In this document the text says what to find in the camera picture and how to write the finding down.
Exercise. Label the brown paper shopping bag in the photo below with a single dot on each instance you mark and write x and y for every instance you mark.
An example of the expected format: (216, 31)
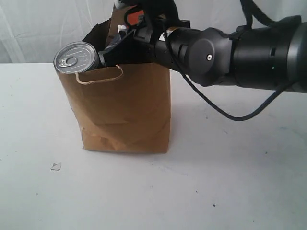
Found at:
(122, 109)

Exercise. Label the small clear plastic scrap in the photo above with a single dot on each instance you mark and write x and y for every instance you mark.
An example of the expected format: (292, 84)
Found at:
(56, 167)

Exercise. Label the brown pouch orange label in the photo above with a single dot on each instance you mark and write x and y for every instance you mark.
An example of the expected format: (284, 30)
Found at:
(117, 18)

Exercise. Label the dark tea can silver lid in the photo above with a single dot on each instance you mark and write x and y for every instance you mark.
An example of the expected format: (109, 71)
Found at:
(76, 57)

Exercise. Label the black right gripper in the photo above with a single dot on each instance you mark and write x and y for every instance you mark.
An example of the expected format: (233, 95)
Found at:
(138, 46)

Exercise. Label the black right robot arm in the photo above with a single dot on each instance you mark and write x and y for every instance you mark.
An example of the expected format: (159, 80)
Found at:
(262, 54)

